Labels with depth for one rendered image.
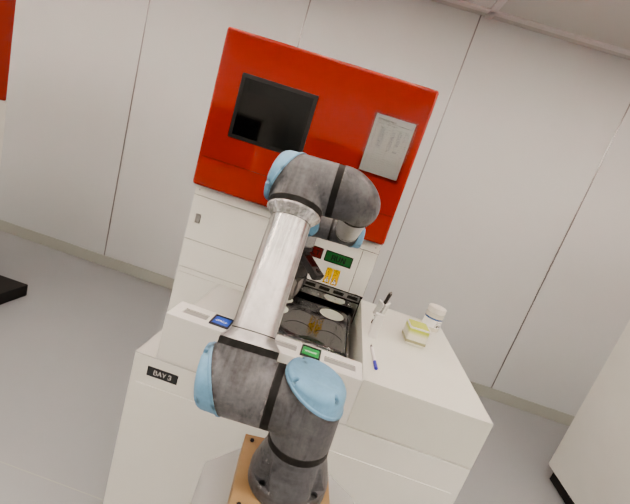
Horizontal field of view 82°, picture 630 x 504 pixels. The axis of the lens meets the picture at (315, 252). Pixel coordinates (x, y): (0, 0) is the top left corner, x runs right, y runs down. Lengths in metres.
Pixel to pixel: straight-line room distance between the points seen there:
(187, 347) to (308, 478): 0.51
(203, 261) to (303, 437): 1.13
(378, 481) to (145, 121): 3.05
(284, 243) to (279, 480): 0.41
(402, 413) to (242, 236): 0.94
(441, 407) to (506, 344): 2.49
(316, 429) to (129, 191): 3.10
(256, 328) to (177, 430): 0.61
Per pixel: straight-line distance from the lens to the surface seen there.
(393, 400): 1.05
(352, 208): 0.75
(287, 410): 0.66
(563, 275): 3.49
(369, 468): 1.17
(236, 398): 0.66
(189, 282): 1.73
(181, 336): 1.07
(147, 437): 1.28
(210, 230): 1.63
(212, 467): 0.88
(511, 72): 3.25
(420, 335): 1.32
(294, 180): 0.74
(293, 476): 0.73
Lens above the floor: 1.45
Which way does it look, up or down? 13 degrees down
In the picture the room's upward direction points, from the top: 18 degrees clockwise
